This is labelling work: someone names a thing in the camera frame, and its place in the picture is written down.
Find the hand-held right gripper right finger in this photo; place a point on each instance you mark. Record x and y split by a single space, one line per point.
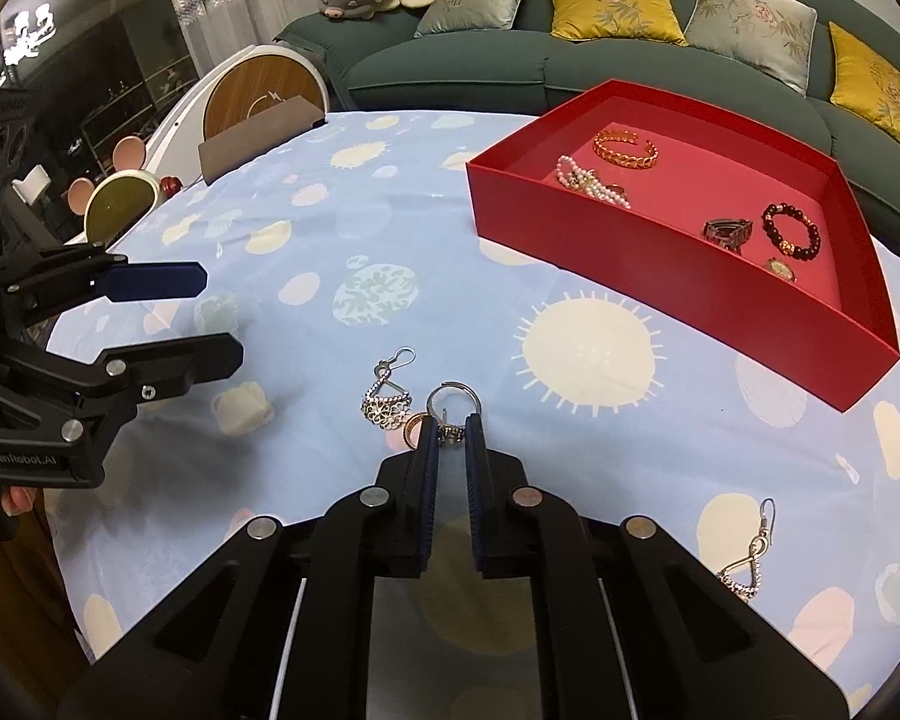
476 480

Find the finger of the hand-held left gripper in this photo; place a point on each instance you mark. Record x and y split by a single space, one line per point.
150 283
187 361

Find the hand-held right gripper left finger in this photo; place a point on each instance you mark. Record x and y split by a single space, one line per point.
427 465

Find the rose gold hoop earring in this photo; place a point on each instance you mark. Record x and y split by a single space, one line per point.
405 427

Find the red cardboard box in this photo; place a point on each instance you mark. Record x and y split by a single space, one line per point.
682 292

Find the silver wristwatch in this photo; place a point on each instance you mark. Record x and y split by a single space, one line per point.
727 232

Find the gold wristwatch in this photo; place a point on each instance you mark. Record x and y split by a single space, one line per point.
780 268

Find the person's left hand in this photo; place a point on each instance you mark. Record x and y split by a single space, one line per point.
19 500

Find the silver dangle earring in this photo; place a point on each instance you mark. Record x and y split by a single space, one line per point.
742 581
390 409

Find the white round-eared mirror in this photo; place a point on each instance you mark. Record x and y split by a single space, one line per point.
120 202

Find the small red object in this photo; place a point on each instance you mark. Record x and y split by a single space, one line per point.
171 186

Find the blue planet-print tablecloth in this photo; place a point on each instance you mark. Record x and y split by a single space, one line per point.
307 240

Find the brown flat box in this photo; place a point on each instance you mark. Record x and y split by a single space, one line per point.
255 139

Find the dark glass door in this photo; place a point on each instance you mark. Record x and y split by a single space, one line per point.
120 52

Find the dark green sofa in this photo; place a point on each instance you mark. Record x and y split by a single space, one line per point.
457 67

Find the yellow embroidered pillow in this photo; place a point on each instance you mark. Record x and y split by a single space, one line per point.
881 90
615 4

